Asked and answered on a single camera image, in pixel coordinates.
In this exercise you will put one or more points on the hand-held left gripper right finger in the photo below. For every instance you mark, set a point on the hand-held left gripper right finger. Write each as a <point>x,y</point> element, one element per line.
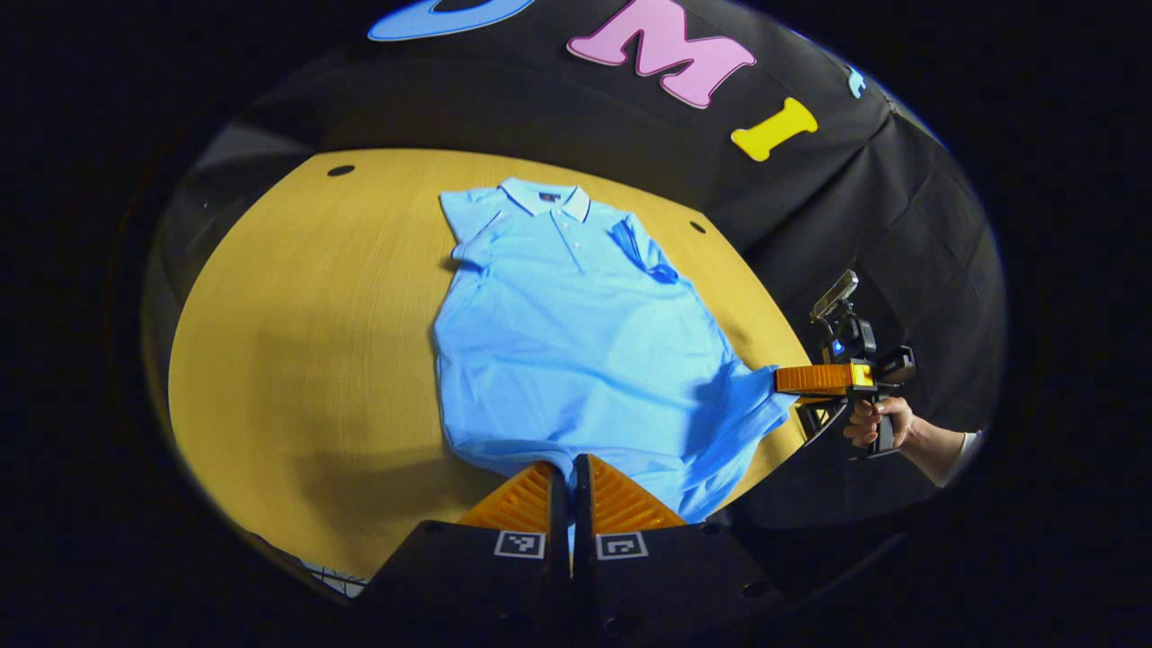
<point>583,513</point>

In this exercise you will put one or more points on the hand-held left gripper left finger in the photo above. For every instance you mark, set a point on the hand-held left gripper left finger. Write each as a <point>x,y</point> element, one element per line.
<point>558,513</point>

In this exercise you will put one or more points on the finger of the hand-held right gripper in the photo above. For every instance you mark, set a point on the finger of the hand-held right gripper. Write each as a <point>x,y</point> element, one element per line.
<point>823,416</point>
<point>814,378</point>

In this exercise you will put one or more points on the light blue T-shirt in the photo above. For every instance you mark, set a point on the light blue T-shirt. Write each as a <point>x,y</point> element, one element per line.
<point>576,342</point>

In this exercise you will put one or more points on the black backdrop cloth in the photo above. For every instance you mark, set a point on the black backdrop cloth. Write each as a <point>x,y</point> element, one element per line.
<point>558,108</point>

